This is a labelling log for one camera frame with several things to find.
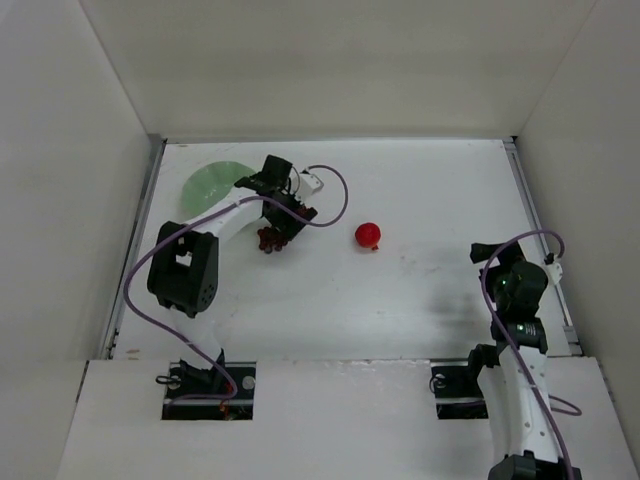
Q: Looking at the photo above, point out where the dark red fake grape bunch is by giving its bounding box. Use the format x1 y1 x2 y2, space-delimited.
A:
257 226 290 254

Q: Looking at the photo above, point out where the red fake pomegranate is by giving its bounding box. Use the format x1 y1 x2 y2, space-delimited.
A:
354 222 381 251

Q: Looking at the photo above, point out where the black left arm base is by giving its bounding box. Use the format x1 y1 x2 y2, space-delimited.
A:
155 360 257 421

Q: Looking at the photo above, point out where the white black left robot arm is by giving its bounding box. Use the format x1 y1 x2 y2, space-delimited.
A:
136 155 324 402

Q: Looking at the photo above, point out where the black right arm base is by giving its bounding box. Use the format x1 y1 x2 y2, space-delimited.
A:
429 361 488 420

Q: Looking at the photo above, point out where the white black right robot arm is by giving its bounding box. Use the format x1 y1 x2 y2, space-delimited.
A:
468 241 582 479

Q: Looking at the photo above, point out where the green glass fruit bowl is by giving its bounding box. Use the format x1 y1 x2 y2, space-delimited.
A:
180 161 256 220

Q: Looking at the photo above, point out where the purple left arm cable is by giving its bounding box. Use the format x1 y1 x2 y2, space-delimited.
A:
122 164 350 401

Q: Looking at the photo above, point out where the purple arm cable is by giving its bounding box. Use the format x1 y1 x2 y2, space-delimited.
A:
479 228 584 480
122 164 350 401

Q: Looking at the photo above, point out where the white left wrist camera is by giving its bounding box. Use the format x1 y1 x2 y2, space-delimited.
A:
296 170 324 199

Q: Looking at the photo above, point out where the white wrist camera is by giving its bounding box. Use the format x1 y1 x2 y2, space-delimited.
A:
544 252 563 286
296 170 324 199

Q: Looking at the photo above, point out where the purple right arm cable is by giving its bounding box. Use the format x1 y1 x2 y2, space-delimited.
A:
479 228 584 480

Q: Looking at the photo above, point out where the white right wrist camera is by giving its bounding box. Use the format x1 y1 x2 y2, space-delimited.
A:
544 252 563 286

